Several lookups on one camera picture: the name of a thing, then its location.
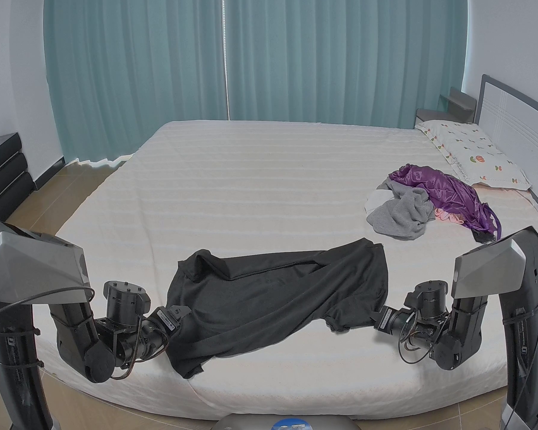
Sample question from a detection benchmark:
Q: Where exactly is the grey bedside table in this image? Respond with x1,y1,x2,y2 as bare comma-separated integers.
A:
415,87,477,126

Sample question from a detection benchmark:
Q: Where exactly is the white printed pillow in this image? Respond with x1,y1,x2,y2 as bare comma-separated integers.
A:
416,119,532,191

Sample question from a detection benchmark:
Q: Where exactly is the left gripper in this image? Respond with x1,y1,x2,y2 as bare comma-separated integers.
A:
137,305,192,359

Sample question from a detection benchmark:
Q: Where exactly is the black chest of drawers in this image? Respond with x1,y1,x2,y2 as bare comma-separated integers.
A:
0,133,39,216

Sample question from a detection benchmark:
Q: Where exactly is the pink garment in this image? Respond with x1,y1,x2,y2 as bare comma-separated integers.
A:
432,209,469,229

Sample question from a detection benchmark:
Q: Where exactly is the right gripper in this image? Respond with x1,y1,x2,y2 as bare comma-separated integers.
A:
373,305,421,336

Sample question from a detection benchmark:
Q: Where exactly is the white garment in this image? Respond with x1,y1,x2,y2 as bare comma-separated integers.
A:
364,189,393,216

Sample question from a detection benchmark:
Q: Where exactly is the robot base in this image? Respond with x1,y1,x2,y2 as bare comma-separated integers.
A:
213,412,355,430

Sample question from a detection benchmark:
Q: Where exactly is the blue-green curtain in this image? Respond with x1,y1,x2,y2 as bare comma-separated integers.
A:
42,0,230,167
224,0,469,129

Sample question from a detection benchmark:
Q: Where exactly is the bed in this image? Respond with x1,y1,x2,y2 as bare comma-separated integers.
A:
29,74,538,422

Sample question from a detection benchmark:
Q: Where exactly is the purple satin garment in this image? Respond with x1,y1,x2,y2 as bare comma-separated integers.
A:
389,164,502,240

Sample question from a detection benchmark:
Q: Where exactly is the grey knit garment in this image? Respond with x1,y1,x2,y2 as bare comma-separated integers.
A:
365,179,436,241

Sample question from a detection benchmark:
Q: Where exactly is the black T-shirt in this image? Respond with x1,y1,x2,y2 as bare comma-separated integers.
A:
167,238,388,379

